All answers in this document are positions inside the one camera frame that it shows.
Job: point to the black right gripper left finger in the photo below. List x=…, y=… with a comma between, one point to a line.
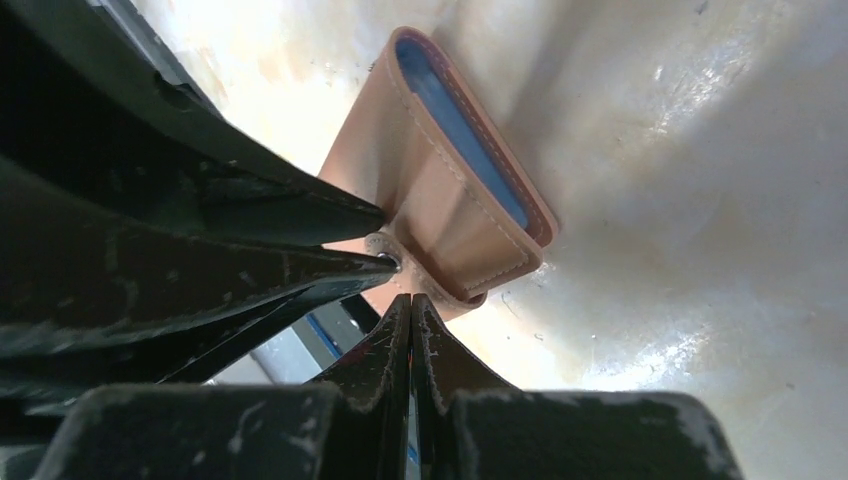
x=350, y=422

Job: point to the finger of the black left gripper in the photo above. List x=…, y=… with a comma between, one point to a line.
x=86, y=104
x=90, y=297

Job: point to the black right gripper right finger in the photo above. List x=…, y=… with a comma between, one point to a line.
x=473, y=424

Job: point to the brown leather card holder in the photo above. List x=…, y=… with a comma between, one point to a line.
x=462, y=215

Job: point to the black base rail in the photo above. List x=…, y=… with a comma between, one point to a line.
x=304, y=349

